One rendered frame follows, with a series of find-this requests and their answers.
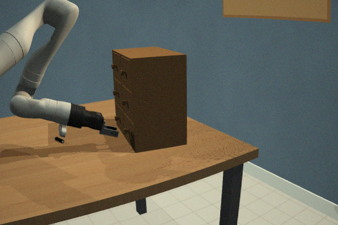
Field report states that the dark brown drawer front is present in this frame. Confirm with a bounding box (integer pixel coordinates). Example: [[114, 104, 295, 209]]
[[113, 78, 123, 109], [114, 102, 124, 134], [120, 56, 131, 90], [111, 52, 121, 81], [123, 113, 135, 150], [122, 85, 133, 121]]

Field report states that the brown wooden chest of drawers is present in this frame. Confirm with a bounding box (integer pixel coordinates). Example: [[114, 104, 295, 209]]
[[112, 47, 187, 153]]

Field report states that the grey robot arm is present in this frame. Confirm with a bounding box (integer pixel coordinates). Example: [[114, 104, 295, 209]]
[[0, 0, 79, 121]]

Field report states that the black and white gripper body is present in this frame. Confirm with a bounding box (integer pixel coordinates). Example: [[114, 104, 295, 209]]
[[53, 101, 104, 137]]

